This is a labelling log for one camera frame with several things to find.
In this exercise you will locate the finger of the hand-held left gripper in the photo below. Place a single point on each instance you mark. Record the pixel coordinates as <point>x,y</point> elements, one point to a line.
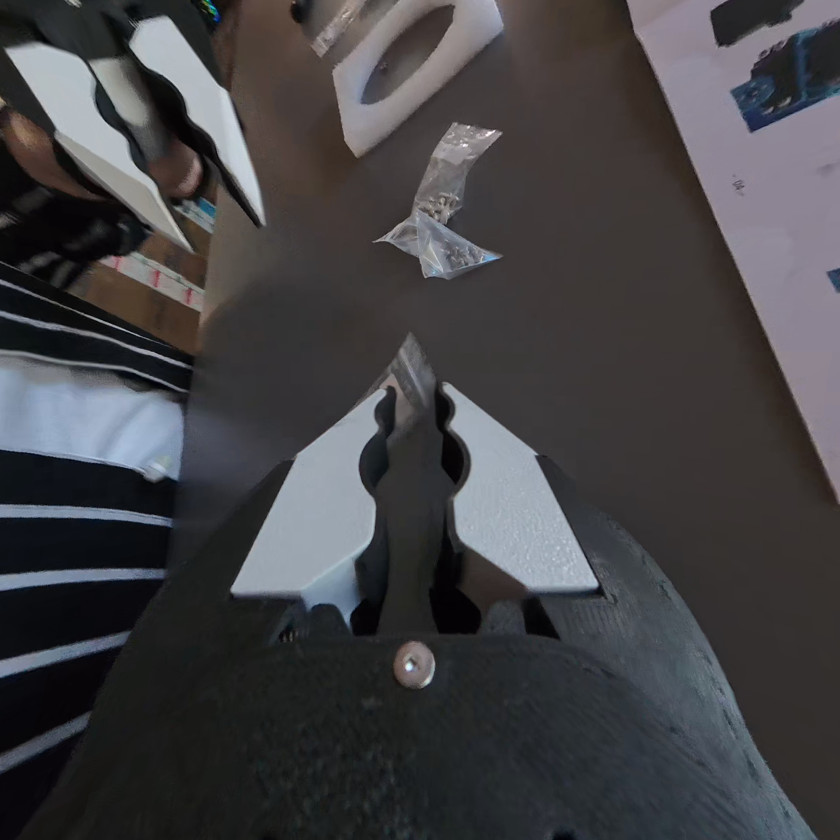
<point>59,92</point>
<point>190,72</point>

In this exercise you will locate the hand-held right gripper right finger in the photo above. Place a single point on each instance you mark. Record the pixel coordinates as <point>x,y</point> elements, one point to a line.
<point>525,518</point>

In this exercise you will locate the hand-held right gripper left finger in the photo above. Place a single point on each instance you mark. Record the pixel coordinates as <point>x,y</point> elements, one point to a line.
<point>308,525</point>

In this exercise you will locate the small clear hardware bag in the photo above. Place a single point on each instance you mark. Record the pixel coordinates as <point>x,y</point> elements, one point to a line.
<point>413,374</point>

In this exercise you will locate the person's left hand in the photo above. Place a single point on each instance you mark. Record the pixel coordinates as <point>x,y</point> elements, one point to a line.
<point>26,144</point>

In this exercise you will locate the group of flat parts bags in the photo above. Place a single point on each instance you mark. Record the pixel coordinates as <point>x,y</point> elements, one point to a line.
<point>341,26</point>

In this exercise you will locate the person's striped jacket torso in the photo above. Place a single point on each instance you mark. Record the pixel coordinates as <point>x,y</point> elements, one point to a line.
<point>65,544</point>

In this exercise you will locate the labelled clear screw bag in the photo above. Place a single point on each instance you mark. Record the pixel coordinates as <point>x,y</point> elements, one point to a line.
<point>453,164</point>

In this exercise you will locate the crumpled clear screw bag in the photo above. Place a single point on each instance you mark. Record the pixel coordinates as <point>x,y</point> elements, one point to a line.
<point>433,253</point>

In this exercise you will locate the printed instruction manual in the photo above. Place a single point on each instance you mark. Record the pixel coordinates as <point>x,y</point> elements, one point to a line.
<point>754,229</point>

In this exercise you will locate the white foam frame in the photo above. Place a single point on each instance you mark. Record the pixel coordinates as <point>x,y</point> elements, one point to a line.
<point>358,124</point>

